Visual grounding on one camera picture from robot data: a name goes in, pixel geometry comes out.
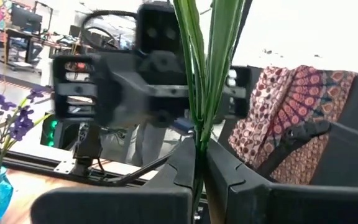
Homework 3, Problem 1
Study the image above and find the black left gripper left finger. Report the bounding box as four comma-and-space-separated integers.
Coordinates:
31, 138, 196, 224

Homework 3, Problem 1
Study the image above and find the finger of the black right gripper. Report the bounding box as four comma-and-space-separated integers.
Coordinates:
155, 95, 191, 128
95, 72, 155, 129

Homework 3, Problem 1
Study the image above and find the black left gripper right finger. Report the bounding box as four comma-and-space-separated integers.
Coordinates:
204, 139, 358, 224

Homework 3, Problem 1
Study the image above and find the white artificial flower bunch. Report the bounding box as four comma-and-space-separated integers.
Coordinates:
172, 0, 254, 220

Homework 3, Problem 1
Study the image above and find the purple artificial flower bunch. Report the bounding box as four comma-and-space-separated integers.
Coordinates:
0, 72, 54, 175

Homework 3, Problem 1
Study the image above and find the person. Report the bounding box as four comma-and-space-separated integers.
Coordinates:
131, 121, 168, 167

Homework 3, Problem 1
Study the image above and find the black box with green lights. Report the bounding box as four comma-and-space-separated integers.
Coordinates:
40, 112, 81, 151

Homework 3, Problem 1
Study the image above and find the black angled bar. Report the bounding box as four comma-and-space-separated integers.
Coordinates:
255, 119, 332, 179

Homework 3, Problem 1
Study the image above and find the black office desk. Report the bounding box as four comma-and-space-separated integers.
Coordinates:
0, 27, 54, 75

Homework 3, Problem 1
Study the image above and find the black computer monitor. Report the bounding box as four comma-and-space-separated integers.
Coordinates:
10, 3, 43, 32

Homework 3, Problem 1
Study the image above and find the red patterned cloth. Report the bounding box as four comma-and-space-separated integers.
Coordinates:
227, 64, 358, 185

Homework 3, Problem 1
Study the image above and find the silver metal bracket plate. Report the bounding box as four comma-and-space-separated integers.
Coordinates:
53, 159, 76, 174

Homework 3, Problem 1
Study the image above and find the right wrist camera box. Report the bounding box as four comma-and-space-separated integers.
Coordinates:
135, 1, 185, 56

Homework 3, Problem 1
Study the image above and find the right gripper black cable loop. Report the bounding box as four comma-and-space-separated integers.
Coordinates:
80, 9, 138, 53

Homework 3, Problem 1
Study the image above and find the black aluminium table frame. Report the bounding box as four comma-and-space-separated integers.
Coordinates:
1, 151, 155, 187

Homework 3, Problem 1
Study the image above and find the colourful wall poster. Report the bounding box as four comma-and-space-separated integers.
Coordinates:
0, 0, 15, 41

